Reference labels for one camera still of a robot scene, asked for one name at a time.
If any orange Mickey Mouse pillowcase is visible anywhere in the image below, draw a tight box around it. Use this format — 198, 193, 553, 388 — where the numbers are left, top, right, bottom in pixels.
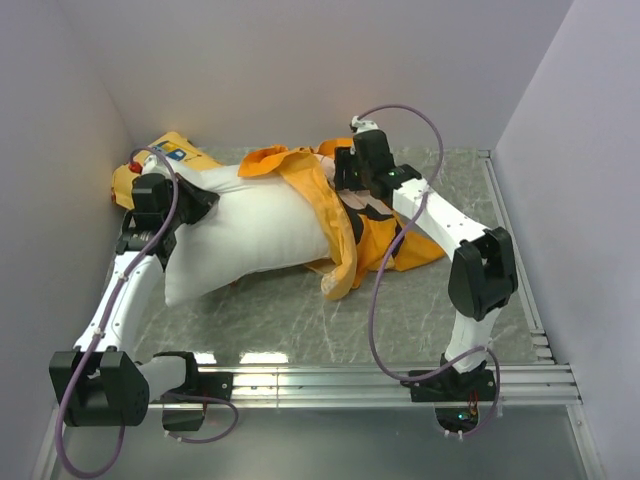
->
238, 138, 445, 300

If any white pillow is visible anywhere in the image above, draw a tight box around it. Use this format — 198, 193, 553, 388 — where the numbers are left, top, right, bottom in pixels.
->
164, 162, 330, 307

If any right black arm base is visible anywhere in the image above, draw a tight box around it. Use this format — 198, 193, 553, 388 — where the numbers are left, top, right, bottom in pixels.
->
401, 368, 498, 403

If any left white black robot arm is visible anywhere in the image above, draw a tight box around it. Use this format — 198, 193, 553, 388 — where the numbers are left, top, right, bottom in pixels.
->
49, 173, 219, 427

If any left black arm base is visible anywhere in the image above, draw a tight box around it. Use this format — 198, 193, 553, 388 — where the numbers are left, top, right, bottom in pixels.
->
171, 371, 234, 401

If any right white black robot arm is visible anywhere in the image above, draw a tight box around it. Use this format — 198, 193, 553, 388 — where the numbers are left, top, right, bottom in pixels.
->
334, 120, 518, 400

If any yellow car print pillow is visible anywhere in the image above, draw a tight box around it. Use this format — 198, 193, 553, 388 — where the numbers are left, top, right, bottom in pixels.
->
111, 131, 222, 210

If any left black controller box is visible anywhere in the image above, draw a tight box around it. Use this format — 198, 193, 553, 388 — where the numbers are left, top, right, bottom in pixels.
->
161, 409, 205, 432

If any right controller board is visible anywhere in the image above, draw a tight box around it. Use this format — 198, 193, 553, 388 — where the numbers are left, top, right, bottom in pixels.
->
435, 408, 480, 434

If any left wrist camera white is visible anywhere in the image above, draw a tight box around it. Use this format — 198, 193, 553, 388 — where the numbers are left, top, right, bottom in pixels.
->
128, 152, 165, 175

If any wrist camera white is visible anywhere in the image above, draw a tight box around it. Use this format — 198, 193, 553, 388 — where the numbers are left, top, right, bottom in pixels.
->
128, 152, 165, 175
349, 116, 380, 135

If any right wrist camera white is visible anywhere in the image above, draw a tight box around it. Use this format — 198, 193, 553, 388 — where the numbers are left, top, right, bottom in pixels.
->
349, 116, 380, 135

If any aluminium right side rail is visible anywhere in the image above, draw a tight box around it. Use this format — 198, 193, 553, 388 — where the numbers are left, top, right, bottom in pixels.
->
478, 150, 556, 365

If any aluminium rail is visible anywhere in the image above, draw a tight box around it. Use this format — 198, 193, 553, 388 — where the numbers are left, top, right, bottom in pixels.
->
144, 363, 584, 410
478, 150, 556, 365

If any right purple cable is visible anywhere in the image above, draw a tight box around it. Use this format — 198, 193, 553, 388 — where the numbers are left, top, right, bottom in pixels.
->
355, 103, 501, 439

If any aluminium front rail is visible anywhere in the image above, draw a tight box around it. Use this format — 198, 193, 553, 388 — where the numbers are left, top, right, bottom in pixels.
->
144, 363, 584, 410

